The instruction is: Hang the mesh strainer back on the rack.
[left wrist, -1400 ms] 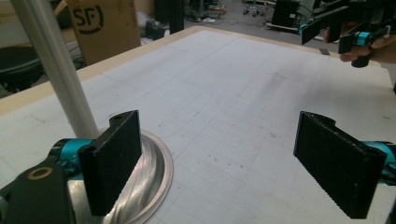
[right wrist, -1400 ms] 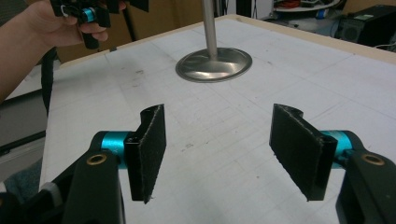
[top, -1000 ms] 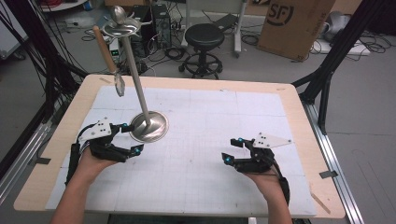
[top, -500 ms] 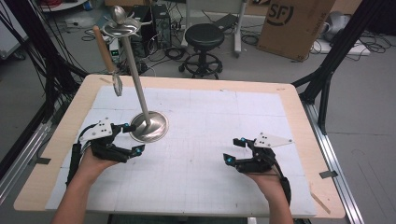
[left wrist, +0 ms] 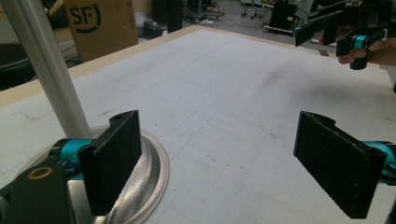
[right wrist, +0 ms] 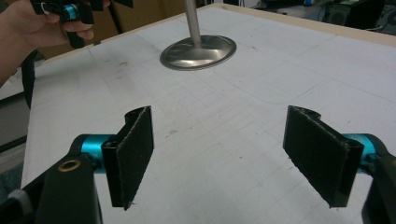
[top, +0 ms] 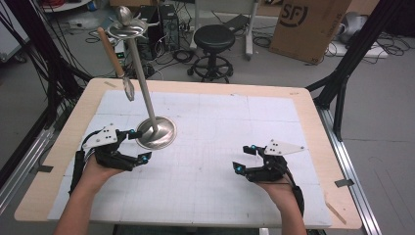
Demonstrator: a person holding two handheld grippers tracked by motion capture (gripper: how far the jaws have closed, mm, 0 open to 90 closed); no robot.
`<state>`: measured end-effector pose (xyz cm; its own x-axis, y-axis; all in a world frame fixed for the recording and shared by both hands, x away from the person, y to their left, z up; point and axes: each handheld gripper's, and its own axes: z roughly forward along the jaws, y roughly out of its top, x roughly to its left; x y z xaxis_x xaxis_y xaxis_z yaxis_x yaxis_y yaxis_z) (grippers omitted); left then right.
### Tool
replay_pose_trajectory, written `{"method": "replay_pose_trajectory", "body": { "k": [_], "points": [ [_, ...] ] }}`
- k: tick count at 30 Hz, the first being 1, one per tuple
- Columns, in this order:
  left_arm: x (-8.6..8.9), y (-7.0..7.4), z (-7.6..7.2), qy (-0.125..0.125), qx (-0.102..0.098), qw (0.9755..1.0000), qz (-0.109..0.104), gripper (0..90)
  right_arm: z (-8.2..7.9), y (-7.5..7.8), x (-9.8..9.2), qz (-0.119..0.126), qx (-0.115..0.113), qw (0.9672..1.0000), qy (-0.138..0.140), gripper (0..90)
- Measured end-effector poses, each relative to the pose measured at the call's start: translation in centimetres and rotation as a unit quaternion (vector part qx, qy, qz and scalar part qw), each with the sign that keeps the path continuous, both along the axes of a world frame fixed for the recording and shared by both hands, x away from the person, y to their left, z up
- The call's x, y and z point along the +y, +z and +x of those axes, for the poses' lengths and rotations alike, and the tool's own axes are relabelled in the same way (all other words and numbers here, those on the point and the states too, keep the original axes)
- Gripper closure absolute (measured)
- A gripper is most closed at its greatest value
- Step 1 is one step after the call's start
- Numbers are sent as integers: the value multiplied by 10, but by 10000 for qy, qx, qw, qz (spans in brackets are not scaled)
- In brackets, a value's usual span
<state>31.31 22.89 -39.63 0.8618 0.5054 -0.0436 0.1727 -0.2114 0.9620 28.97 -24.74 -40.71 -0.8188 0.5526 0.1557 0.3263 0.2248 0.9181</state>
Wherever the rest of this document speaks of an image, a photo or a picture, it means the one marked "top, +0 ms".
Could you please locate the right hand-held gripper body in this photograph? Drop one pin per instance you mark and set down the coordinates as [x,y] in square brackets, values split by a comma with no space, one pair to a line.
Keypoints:
[274,163]

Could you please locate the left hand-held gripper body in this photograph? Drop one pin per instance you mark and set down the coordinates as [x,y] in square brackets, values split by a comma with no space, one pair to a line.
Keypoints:
[102,138]

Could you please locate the metal utensil stand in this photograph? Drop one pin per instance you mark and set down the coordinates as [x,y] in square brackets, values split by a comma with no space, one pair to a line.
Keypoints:
[156,132]

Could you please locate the person's right hand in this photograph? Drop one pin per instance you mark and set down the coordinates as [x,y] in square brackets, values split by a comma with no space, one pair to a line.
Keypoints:
[279,192]

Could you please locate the person's left hand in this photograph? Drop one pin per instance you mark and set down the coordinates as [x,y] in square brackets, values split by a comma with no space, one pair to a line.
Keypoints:
[98,176]

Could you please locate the white grid mat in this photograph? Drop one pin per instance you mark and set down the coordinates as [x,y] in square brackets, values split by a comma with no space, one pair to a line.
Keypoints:
[212,163]

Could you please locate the black tape piece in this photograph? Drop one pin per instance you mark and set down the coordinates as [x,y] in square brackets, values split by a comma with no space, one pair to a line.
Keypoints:
[344,182]
[45,168]

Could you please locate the black computer tower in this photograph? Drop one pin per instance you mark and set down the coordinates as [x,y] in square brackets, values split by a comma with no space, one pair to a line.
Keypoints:
[169,26]

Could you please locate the black round stool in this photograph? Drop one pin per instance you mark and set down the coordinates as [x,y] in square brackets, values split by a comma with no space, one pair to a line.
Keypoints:
[213,37]

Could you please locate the metal spoon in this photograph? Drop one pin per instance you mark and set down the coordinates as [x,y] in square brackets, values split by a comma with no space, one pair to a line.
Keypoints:
[124,14]

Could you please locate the brown cardboard box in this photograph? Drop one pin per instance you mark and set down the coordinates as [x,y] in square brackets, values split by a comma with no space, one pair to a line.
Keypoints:
[306,29]

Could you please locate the aluminium rail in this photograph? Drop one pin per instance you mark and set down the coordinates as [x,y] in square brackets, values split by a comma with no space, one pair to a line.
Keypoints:
[23,166]
[352,182]

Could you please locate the black metal frame stand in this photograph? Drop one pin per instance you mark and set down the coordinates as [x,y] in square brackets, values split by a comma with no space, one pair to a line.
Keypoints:
[49,65]
[349,58]

